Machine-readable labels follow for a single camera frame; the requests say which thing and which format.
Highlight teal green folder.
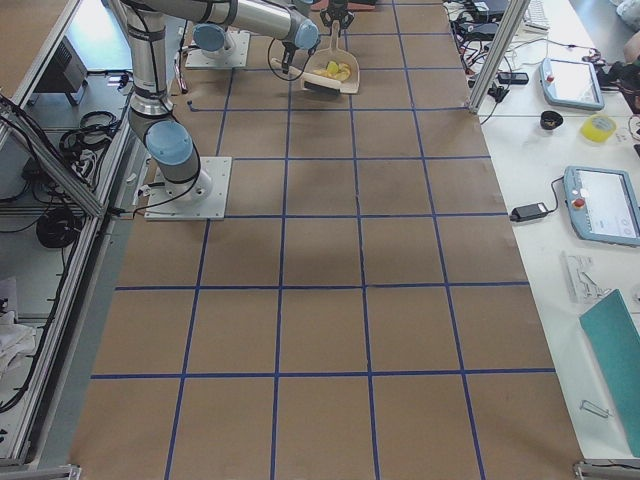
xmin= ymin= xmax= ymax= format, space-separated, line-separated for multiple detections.
xmin=580 ymin=290 xmax=639 ymax=457

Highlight lower teach pendant tablet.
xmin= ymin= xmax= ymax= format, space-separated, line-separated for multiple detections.
xmin=563 ymin=166 xmax=639 ymax=247

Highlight small black power brick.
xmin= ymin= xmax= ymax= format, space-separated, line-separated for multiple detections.
xmin=509 ymin=202 xmax=550 ymax=223

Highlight beige hand brush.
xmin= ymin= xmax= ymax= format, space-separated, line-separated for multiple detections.
xmin=269 ymin=58 xmax=341 ymax=94

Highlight white crumpled cloth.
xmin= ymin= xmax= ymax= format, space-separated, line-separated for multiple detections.
xmin=0 ymin=277 xmax=37 ymax=386

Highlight black lined trash bin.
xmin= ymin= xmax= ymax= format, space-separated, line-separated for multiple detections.
xmin=311 ymin=0 xmax=378 ymax=12

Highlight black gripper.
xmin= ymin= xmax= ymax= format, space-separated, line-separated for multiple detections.
xmin=282 ymin=42 xmax=296 ymax=75
xmin=320 ymin=4 xmax=355 ymax=30

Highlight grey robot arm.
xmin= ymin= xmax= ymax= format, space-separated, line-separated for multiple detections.
xmin=119 ymin=1 xmax=319 ymax=198

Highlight yellow potato toy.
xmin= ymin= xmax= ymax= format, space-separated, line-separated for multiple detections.
xmin=333 ymin=69 xmax=351 ymax=82

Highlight beige plastic dustpan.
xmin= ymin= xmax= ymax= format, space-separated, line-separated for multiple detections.
xmin=301 ymin=21 xmax=360 ymax=95

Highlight upper teach pendant tablet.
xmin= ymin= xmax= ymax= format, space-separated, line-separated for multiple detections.
xmin=539 ymin=58 xmax=604 ymax=111

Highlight teach pendant tablet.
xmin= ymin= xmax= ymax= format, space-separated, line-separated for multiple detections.
xmin=539 ymin=58 xmax=604 ymax=111
xmin=563 ymin=166 xmax=639 ymax=247

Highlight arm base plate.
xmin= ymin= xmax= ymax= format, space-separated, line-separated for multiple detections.
xmin=144 ymin=156 xmax=232 ymax=221
xmin=185 ymin=31 xmax=250 ymax=70

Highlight yellow tape roll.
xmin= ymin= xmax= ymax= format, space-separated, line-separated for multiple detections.
xmin=580 ymin=114 xmax=617 ymax=143

